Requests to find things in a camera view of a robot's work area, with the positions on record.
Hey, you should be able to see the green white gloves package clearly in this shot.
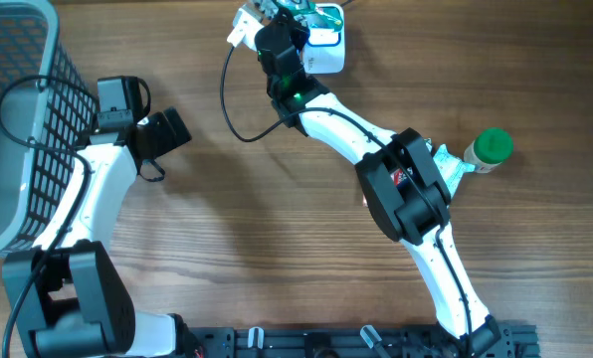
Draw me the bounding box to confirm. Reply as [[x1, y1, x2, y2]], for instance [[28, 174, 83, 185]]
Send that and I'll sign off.
[[276, 0, 343, 32]]

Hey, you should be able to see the teal wet wipes pack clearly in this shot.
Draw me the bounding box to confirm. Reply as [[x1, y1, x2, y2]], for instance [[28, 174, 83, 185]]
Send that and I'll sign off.
[[425, 138, 475, 198]]

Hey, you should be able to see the red coffee stick sachet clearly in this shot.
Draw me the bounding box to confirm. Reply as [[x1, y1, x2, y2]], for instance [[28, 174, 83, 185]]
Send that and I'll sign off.
[[391, 168, 414, 189]]

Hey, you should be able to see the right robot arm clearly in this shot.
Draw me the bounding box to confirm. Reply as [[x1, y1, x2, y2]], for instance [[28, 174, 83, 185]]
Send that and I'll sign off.
[[254, 6, 501, 357]]

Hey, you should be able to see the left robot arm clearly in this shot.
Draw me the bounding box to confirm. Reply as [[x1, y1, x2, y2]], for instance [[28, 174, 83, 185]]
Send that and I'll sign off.
[[1, 76, 204, 357]]

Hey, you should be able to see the white barcode scanner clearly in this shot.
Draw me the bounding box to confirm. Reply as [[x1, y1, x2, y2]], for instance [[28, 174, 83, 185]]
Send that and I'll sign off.
[[301, 3, 345, 75]]

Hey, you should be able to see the grey plastic mesh basket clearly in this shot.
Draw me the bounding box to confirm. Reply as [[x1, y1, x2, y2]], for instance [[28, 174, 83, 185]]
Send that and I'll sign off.
[[0, 1, 97, 257]]

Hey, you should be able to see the black left camera cable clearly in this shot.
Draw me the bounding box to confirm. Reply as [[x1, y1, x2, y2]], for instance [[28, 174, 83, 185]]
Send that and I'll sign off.
[[0, 74, 99, 358]]

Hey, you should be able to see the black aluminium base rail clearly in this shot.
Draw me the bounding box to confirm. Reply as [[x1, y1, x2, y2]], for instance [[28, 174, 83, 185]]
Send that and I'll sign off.
[[186, 325, 541, 358]]

